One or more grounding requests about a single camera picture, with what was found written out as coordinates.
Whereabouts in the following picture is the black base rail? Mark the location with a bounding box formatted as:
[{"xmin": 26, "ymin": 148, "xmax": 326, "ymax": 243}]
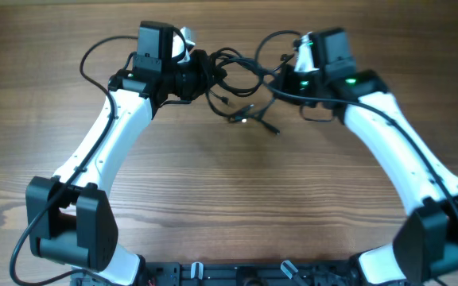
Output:
[{"xmin": 69, "ymin": 260, "xmax": 363, "ymax": 286}]

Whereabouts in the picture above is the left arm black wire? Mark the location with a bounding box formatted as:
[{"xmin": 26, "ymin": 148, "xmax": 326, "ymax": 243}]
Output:
[{"xmin": 9, "ymin": 27, "xmax": 190, "ymax": 286}]

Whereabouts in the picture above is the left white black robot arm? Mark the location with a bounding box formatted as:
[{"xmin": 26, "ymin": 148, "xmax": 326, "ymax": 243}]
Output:
[{"xmin": 23, "ymin": 21, "xmax": 215, "ymax": 285}]

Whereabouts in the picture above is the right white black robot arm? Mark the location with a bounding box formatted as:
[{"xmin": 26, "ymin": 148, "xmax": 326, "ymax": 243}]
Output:
[{"xmin": 270, "ymin": 28, "xmax": 458, "ymax": 285}]

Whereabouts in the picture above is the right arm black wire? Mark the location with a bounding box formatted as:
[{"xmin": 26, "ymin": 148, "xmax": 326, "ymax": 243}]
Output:
[{"xmin": 254, "ymin": 30, "xmax": 458, "ymax": 286}]

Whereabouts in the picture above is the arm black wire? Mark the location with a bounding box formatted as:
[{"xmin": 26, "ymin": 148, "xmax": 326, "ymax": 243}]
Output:
[
  {"xmin": 254, "ymin": 30, "xmax": 458, "ymax": 286},
  {"xmin": 9, "ymin": 27, "xmax": 190, "ymax": 286}
]

